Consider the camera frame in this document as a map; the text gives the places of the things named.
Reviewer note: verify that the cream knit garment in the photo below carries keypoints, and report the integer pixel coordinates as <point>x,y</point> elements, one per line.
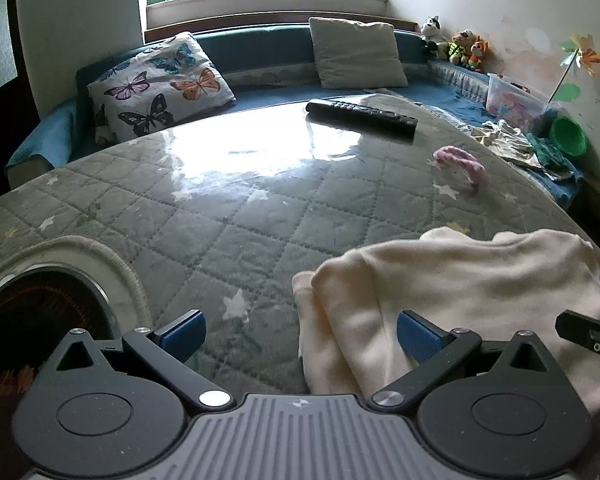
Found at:
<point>480,280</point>

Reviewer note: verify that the beige pillow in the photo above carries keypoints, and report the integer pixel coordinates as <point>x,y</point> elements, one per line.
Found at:
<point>355,52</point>

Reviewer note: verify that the plush with yellow vest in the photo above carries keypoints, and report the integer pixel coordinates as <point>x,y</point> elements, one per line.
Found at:
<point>460,47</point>

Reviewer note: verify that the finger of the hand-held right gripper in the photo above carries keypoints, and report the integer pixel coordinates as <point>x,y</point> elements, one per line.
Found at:
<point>587,332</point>

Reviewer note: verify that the orange tiger plush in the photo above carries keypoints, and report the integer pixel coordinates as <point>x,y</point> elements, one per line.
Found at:
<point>479,54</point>

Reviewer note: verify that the colourful pinwheel toy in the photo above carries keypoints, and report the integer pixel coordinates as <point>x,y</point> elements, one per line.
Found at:
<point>582,55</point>

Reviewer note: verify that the pile of light clothes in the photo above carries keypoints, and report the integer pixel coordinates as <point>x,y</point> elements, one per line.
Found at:
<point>505,140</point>

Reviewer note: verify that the teal sofa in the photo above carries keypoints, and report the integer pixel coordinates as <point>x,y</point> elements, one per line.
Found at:
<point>260,47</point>

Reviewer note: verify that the round black built-in cooktop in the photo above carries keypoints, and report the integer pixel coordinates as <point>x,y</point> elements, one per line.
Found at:
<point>45,300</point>

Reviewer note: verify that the green plastic bucket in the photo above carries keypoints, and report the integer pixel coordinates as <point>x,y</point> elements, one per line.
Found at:
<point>570,135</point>

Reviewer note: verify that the black remote control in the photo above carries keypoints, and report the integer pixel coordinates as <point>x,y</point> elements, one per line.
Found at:
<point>360,112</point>

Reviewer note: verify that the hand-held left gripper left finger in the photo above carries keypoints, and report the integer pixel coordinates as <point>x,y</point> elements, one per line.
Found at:
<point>184,332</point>

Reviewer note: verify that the clear plastic toy box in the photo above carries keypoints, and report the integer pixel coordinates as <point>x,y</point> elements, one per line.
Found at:
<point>510,100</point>

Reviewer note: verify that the butterfly print pillow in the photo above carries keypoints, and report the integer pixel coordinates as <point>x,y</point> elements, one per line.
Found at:
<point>170,85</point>

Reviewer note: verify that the pink scrunchie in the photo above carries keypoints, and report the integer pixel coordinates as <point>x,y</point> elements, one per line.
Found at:
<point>455,154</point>

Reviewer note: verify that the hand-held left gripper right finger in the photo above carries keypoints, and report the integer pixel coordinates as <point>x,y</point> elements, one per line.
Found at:
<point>417,335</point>

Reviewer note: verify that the dark door with glass panel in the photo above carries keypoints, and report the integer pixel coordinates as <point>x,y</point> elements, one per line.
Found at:
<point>0,135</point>

